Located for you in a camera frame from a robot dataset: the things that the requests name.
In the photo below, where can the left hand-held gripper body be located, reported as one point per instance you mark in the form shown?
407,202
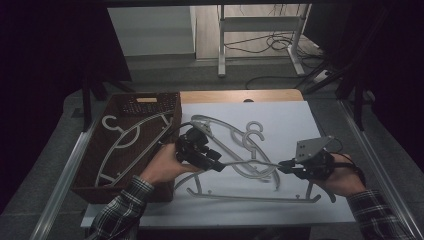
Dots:
193,146

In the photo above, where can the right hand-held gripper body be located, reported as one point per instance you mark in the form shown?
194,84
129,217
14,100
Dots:
313,150

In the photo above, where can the grey plastic clothes hanger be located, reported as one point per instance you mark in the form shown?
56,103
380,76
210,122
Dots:
220,122
253,199
140,156

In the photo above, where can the brown woven basket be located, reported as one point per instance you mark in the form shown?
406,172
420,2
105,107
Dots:
160,103

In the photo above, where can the person's left hand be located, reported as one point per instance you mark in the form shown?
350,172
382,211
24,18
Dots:
165,166

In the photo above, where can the person's right hand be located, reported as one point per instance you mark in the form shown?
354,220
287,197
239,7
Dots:
346,180

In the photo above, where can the white board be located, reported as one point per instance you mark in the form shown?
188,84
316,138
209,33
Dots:
293,116

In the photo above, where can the black stand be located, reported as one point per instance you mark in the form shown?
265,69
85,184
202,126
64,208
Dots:
87,103
358,106

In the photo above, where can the white power strip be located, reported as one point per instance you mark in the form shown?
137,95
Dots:
321,76

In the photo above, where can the white cabinet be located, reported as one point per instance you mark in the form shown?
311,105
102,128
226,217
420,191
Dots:
153,30

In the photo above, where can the aluminium rail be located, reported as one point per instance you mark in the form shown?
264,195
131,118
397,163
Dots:
383,160
60,190

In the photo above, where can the white metal desk frame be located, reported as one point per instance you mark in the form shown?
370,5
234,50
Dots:
260,24

